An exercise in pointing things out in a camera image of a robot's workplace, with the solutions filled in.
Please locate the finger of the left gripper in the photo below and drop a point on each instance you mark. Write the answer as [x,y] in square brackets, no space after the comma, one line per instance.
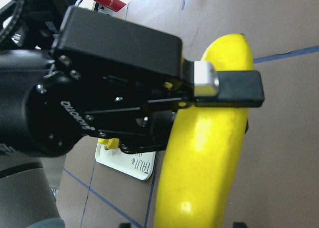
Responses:
[226,89]

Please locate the yellow banana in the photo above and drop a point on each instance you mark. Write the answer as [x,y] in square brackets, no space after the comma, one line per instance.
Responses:
[203,150]
[109,144]

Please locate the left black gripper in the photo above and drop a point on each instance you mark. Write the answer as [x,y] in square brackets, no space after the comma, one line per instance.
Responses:
[101,77]

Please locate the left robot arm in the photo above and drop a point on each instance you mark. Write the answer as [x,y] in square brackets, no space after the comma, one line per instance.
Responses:
[25,197]

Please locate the white rectangular tray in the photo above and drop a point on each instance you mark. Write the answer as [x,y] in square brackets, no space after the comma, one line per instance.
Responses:
[139,165]

